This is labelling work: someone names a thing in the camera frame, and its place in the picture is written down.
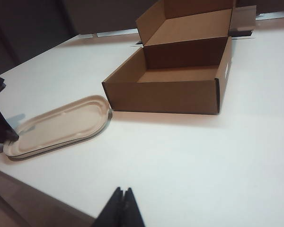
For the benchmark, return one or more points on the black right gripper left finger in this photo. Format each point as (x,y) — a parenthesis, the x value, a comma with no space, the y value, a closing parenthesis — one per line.
(114,210)

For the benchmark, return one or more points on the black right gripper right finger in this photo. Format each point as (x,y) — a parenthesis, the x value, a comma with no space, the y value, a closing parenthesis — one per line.
(132,210)

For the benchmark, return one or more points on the large dark rounded panel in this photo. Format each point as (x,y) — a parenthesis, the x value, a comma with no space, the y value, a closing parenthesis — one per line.
(104,14)

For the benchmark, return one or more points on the white label sticker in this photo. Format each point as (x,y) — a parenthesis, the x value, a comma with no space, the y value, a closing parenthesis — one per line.
(227,69)

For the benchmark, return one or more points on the brown corrugated cardboard box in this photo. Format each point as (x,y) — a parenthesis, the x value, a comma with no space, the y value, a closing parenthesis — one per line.
(163,97)

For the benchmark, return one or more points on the beige moulded pulp lid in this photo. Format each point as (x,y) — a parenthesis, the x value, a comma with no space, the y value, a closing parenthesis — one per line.
(59,127)

